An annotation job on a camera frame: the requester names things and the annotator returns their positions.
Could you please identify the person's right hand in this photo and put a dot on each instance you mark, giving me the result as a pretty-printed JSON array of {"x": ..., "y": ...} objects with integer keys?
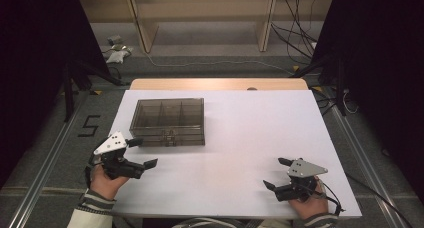
[{"x": 310, "y": 204}]

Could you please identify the small grey box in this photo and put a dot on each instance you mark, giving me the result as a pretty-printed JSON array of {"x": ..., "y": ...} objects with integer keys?
[{"x": 115, "y": 39}]

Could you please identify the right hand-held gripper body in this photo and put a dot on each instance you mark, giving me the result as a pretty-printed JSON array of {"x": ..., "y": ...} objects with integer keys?
[{"x": 305, "y": 168}]

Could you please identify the wooden table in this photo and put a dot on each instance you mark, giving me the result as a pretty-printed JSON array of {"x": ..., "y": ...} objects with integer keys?
[{"x": 216, "y": 84}]

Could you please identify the smoky transparent drawer box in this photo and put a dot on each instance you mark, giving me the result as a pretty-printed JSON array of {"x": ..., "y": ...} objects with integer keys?
[{"x": 168, "y": 116}]

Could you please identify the aluminium floor rail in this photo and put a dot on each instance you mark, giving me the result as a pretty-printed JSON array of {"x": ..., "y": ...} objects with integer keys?
[
  {"x": 43, "y": 168},
  {"x": 366, "y": 174}
]

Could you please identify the person's light clothing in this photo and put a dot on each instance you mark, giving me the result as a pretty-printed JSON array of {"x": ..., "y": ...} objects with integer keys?
[{"x": 213, "y": 224}]

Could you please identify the white cloth bag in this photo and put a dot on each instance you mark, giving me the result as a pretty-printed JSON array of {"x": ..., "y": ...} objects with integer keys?
[{"x": 117, "y": 56}]

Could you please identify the person's left hand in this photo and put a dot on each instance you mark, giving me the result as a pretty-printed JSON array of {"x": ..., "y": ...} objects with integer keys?
[{"x": 106, "y": 186}]

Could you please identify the white board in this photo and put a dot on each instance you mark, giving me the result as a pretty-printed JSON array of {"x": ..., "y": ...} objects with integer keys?
[{"x": 250, "y": 138}]

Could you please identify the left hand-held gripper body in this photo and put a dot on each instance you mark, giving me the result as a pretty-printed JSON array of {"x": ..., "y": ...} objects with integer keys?
[{"x": 111, "y": 144}]

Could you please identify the black metal stand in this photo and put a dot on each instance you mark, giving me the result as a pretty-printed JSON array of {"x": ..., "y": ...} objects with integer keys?
[
  {"x": 340, "y": 84},
  {"x": 68, "y": 88}
]

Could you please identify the black curtain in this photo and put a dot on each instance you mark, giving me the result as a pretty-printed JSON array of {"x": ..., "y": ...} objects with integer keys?
[
  {"x": 383, "y": 71},
  {"x": 33, "y": 71}
]

